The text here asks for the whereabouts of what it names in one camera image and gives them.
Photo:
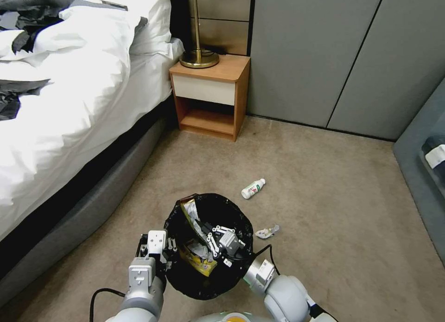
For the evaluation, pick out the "white folded cloth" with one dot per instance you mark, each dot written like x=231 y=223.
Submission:
x=436 y=157

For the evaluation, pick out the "white plastic drink bottle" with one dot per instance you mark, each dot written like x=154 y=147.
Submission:
x=253 y=189

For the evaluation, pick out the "white pillow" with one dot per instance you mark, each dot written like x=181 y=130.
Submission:
x=156 y=26

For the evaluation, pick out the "grey panelled wardrobe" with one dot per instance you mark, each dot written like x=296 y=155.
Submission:
x=313 y=57

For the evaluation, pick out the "black trash bin with bag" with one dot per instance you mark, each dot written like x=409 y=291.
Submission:
x=194 y=287

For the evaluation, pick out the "white duvet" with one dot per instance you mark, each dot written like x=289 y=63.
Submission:
x=69 y=92

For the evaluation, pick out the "crumpled white paper wrapper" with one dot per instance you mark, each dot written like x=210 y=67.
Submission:
x=267 y=231

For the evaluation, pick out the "white robot front shell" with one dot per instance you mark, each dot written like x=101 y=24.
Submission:
x=215 y=318

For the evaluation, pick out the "grey upholstered bed frame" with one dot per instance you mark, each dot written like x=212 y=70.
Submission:
x=87 y=203

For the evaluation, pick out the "brass table lamp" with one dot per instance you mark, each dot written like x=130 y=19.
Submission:
x=199 y=57

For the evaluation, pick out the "wooden headboard wall panel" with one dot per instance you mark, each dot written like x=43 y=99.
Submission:
x=222 y=22

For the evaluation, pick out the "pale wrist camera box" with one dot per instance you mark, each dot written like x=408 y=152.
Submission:
x=157 y=242
x=228 y=242

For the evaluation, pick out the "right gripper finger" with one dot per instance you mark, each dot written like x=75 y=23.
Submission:
x=212 y=247
x=225 y=229

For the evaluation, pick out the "yellow crumpled snack bag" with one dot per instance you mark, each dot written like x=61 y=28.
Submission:
x=200 y=263

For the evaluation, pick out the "dark blue cushion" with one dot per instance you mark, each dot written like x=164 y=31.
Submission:
x=437 y=177

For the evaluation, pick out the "wooden nightstand with white drawer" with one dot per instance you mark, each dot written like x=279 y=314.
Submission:
x=208 y=89

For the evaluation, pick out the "yellow white snack wrapper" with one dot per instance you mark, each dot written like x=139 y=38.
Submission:
x=190 y=214

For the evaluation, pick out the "black crumpled garment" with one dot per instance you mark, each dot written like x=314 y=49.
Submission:
x=31 y=24
x=10 y=102

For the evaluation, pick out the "blue grey sofa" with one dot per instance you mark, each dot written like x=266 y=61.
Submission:
x=413 y=182

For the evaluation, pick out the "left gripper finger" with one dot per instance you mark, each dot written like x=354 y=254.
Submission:
x=143 y=245
x=171 y=247

